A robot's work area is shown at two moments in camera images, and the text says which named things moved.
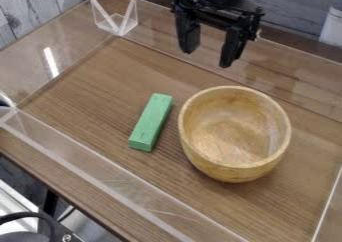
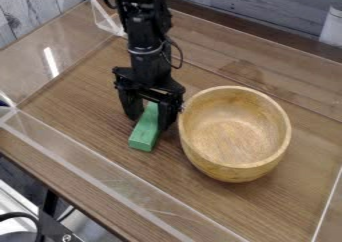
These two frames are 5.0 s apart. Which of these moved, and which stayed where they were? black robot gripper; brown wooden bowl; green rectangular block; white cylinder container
Moved: black robot gripper
Stayed: brown wooden bowl; green rectangular block; white cylinder container
